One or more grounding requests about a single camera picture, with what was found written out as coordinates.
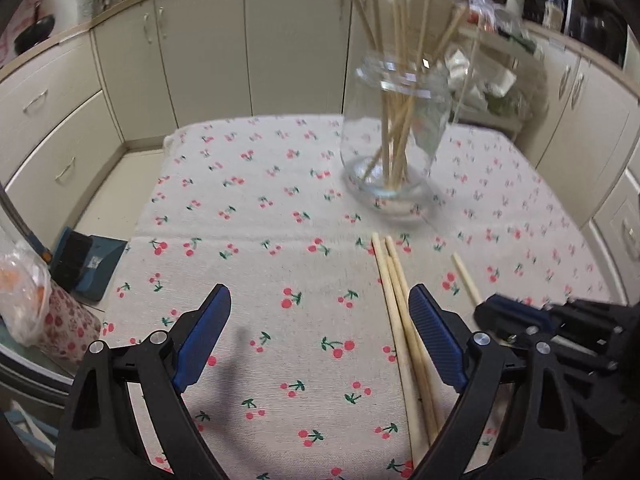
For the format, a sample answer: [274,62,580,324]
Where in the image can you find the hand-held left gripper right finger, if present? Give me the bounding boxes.
[407,284,586,480]

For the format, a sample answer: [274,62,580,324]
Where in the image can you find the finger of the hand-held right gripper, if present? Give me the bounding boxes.
[474,302,538,343]
[482,294,551,318]

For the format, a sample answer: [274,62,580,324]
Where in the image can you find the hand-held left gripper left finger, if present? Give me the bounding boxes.
[59,284,232,480]

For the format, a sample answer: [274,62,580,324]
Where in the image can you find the pale wooden chopstick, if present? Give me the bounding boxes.
[371,232,431,466]
[384,235,443,443]
[451,253,485,306]

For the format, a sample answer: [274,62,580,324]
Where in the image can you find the bunch of wooden chopsticks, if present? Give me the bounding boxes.
[340,0,471,191]

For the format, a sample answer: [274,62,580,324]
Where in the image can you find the clear glass jar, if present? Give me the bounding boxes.
[339,50,453,211]

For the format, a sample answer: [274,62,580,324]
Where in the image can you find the cherry print tablecloth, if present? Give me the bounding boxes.
[100,115,626,480]

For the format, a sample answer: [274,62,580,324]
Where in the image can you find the blue dustpan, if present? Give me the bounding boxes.
[50,227,128,301]

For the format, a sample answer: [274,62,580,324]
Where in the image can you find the cherry print trash bin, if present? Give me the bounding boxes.
[35,285,101,363]

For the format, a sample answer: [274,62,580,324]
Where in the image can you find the white trolley cart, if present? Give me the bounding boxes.
[450,25,546,131]

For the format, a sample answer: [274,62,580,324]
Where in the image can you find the white plastic bag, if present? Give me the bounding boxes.
[445,45,518,98]

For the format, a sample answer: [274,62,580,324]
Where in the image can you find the black air fryer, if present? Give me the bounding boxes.
[567,0,628,66]

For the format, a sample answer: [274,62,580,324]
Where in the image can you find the cream kitchen cabinets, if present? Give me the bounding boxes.
[0,0,640,281]

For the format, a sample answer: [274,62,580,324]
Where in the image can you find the clear oil bottle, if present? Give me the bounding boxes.
[542,0,566,31]

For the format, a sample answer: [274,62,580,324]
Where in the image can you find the black wok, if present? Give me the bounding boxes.
[15,2,56,56]

